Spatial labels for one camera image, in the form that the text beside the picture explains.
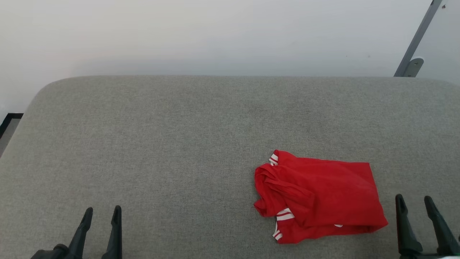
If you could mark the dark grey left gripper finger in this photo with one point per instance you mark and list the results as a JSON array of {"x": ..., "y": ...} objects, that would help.
[
  {"x": 115, "y": 237},
  {"x": 81, "y": 237}
]

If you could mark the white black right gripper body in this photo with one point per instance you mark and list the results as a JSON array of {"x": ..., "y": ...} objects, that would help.
[{"x": 427, "y": 257}]

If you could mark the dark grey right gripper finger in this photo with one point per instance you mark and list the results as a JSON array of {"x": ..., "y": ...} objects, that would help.
[
  {"x": 444, "y": 233},
  {"x": 408, "y": 233}
]

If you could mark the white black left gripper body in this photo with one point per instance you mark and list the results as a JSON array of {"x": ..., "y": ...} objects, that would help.
[{"x": 54, "y": 253}]

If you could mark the red and white basketball jersey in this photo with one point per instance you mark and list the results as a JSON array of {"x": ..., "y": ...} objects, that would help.
[{"x": 323, "y": 194}]

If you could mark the grey fabric sofa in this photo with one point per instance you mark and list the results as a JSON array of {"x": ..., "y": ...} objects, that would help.
[{"x": 179, "y": 144}]

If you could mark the black skirting strip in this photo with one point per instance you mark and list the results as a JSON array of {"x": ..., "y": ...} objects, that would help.
[{"x": 9, "y": 122}]

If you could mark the grey metal post bracket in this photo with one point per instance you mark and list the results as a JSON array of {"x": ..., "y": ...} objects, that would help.
[{"x": 413, "y": 67}]

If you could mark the grey metal post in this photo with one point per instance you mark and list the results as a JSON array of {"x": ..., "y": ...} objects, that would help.
[{"x": 420, "y": 32}]

